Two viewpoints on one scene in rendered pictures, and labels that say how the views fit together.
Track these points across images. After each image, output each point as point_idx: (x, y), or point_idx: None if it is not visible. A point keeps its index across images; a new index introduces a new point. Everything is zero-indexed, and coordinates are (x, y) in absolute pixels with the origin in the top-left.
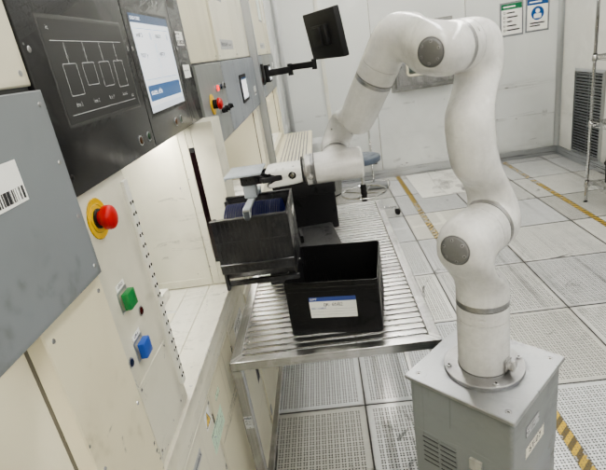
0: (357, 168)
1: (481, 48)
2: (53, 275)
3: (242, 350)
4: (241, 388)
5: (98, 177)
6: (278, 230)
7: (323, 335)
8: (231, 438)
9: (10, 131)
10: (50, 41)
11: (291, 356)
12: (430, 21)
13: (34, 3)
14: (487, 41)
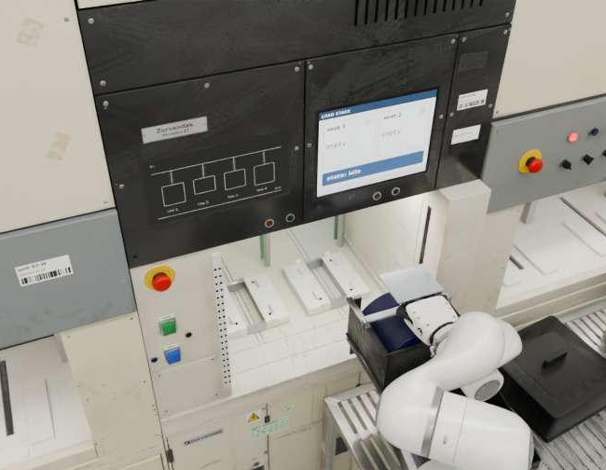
0: (464, 391)
1: (438, 458)
2: (79, 310)
3: (348, 399)
4: (324, 421)
5: (172, 255)
6: (379, 360)
7: (396, 465)
8: (294, 441)
9: (72, 240)
10: (153, 174)
11: (351, 448)
12: (400, 384)
13: (144, 154)
14: (455, 459)
